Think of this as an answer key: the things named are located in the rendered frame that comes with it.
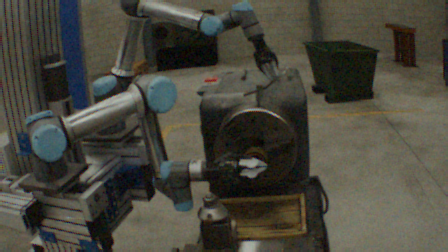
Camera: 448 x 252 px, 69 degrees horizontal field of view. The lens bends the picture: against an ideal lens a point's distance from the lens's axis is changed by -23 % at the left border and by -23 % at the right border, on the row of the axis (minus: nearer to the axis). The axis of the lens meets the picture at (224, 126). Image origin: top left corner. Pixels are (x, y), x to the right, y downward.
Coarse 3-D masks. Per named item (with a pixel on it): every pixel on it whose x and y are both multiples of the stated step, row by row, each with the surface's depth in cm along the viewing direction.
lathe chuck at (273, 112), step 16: (240, 112) 153; (256, 112) 151; (272, 112) 152; (224, 128) 155; (256, 128) 153; (272, 128) 153; (288, 128) 152; (224, 144) 158; (272, 160) 157; (288, 160) 156; (256, 176) 159; (272, 176) 159
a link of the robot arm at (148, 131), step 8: (144, 120) 144; (152, 120) 145; (144, 128) 145; (152, 128) 145; (144, 136) 147; (152, 136) 146; (160, 136) 149; (144, 144) 150; (152, 144) 147; (160, 144) 149; (152, 152) 148; (160, 152) 149; (152, 160) 150; (160, 160) 150; (152, 168) 152; (160, 176) 152; (160, 184) 153; (160, 192) 158
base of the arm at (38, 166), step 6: (36, 156) 120; (36, 162) 121; (42, 162) 121; (48, 162) 121; (54, 162) 123; (60, 162) 125; (66, 162) 131; (36, 168) 121; (42, 168) 121; (48, 168) 121; (54, 168) 122; (60, 168) 124; (66, 168) 127; (36, 174) 122; (42, 174) 121; (48, 174) 121; (54, 174) 122; (60, 174) 124; (66, 174) 127; (36, 180) 123; (42, 180) 121; (48, 180) 121; (54, 180) 122
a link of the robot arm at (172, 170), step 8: (184, 160) 144; (160, 168) 142; (168, 168) 141; (176, 168) 141; (184, 168) 140; (168, 176) 141; (176, 176) 141; (184, 176) 140; (176, 184) 142; (184, 184) 143
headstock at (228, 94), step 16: (224, 80) 199; (240, 80) 195; (256, 80) 192; (288, 80) 187; (208, 96) 172; (224, 96) 171; (240, 96) 169; (272, 96) 167; (288, 96) 166; (304, 96) 165; (208, 112) 170; (224, 112) 169; (288, 112) 166; (304, 112) 166; (208, 128) 172; (304, 128) 167; (208, 144) 174; (256, 144) 172; (304, 144) 170; (208, 160) 177; (304, 160) 172; (288, 176) 175; (304, 176) 174
